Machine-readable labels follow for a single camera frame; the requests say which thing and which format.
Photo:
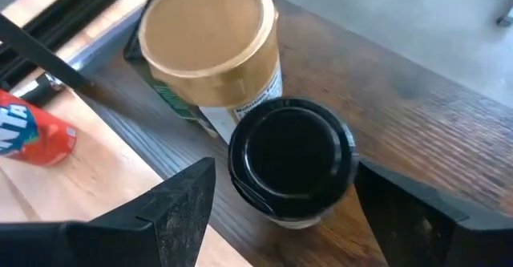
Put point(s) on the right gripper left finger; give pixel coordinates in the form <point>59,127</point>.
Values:
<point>172,227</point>

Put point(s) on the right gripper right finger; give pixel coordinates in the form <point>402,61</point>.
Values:
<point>409,223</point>

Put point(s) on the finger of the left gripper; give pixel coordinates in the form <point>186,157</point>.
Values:
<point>38,92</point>

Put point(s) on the black-lid thyme spice jar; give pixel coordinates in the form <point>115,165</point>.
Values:
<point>292,154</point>

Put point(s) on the tan-lid sesame seasoning jar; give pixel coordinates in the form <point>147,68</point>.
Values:
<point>208,38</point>

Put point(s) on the dark wood metal shelf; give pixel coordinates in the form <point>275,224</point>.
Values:
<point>401,118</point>

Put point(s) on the red Fanta soda can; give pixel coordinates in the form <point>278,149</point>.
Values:
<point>44,138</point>

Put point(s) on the black metal table frame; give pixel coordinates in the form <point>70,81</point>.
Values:
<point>80,2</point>

